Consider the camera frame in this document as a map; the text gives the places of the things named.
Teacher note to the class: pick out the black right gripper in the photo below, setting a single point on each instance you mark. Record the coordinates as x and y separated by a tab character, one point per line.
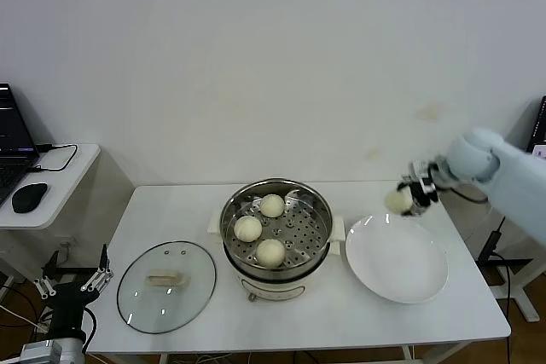
431	178

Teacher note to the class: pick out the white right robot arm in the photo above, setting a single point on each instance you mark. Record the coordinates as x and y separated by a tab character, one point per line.
512	185

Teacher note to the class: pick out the white round plate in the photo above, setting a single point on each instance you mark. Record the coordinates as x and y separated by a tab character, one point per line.
396	257

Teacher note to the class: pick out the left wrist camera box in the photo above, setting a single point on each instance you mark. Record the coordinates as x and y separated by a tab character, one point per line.
40	350

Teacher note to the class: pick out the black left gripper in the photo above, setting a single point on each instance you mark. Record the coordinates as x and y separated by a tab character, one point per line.
68	304

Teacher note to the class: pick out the white steamed baozi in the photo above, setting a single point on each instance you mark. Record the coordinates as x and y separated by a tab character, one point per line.
272	205
397	203
270	252
248	229

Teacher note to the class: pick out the white side table with mouse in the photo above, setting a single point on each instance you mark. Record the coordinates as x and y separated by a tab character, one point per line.
64	193

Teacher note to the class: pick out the black laptop with code screen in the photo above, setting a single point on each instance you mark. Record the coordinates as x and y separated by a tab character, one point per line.
538	125

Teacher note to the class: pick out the black computer mouse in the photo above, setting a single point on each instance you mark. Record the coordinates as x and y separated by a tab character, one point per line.
29	197

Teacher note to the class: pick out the black laptop with video windows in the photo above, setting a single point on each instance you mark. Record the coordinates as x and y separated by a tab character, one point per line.
13	138

